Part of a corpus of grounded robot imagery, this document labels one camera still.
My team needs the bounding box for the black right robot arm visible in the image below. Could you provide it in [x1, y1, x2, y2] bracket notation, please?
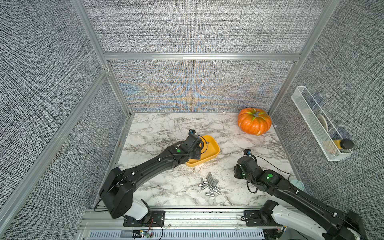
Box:
[234, 153, 367, 240]

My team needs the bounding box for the yellow storage box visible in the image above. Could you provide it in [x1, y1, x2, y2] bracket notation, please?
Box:
[186, 135, 220, 167]

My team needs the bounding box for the silver socket long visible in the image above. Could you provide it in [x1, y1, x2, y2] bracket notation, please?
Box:
[206, 172, 212, 181]

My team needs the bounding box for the silver socket middle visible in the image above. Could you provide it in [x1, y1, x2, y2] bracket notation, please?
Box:
[210, 179, 219, 187]

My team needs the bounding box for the orange pumpkin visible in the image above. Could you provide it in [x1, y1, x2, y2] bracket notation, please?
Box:
[238, 108, 272, 136]

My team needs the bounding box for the teal cup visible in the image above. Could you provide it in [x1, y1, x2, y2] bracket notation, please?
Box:
[290, 179, 305, 191]

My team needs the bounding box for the round brush in shelf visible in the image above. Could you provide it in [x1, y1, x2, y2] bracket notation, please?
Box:
[316, 114, 329, 132]

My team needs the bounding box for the yellow bottle black cap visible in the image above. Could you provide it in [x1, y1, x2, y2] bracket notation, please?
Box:
[333, 139, 355, 150]

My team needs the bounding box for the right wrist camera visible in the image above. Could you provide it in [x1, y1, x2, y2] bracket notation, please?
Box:
[243, 149, 252, 156]

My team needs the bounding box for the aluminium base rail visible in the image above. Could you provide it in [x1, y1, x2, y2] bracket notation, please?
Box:
[77, 206, 334, 240]

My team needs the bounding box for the clear wall shelf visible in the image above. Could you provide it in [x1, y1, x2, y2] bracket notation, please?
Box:
[291, 86, 353, 162]

